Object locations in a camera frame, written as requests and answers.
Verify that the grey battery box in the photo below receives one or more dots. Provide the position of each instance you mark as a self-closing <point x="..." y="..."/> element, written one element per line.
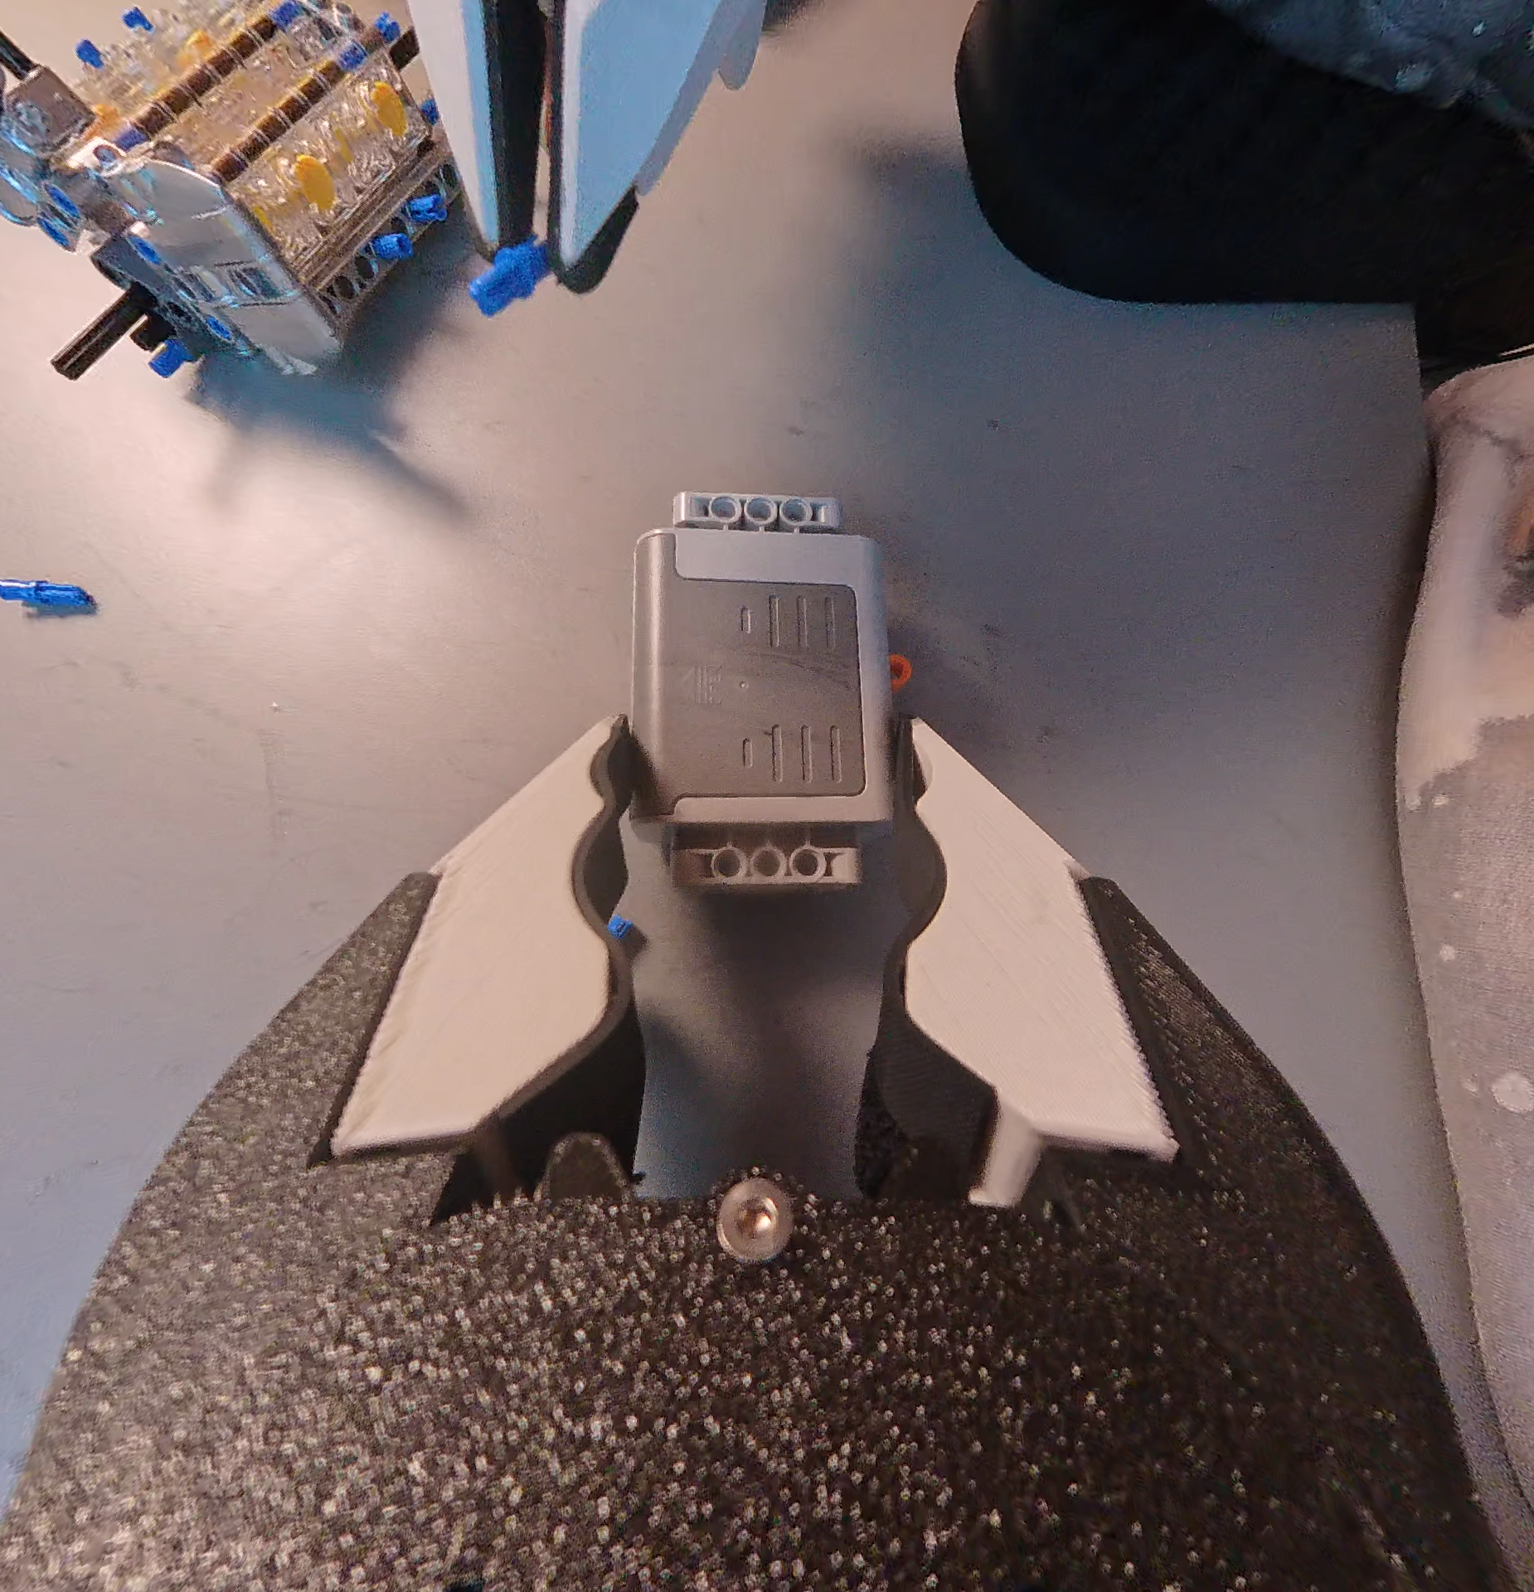
<point x="755" y="672"/>

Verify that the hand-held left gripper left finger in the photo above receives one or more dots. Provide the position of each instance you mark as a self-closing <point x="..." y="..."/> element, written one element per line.
<point x="470" y="995"/>

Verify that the grey desk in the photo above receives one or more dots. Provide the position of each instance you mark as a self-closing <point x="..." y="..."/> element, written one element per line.
<point x="1166" y="622"/>

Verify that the grey transparent engine model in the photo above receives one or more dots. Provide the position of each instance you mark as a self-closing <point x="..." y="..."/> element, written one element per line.
<point x="221" y="150"/>

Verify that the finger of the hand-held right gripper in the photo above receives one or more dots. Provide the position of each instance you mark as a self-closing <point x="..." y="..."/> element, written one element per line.
<point x="644" y="88"/>
<point x="515" y="125"/>

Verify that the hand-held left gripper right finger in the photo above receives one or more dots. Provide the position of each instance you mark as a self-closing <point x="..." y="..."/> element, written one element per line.
<point x="1042" y="995"/>

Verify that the black rounded armrest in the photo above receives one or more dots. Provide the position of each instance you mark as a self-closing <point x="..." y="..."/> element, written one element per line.
<point x="1166" y="150"/>

